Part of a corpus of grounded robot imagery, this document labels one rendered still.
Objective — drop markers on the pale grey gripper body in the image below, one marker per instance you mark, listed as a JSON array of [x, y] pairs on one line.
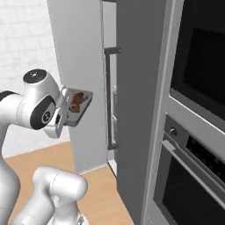
[[63, 105]]

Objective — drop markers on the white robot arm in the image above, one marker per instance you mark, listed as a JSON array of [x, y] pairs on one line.
[[32, 99]]

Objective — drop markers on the brown steak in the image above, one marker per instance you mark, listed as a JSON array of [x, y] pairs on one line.
[[77, 101]]

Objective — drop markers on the grey meat container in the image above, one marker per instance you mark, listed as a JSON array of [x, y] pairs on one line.
[[85, 109]]

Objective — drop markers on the grey freezer door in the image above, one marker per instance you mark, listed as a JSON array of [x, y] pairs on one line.
[[80, 58]]

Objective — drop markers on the grey fridge body with racks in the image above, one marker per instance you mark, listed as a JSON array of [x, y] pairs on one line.
[[114, 117]]

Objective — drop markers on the pale grey oven cabinet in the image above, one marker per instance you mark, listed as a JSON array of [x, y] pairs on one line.
[[165, 96]]

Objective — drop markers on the steel oven knob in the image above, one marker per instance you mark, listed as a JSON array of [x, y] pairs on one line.
[[173, 132]]

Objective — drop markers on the steel built-in oven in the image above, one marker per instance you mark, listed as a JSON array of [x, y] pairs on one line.
[[187, 181]]

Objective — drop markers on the black built-in microwave oven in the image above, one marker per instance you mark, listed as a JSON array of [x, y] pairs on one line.
[[202, 58]]

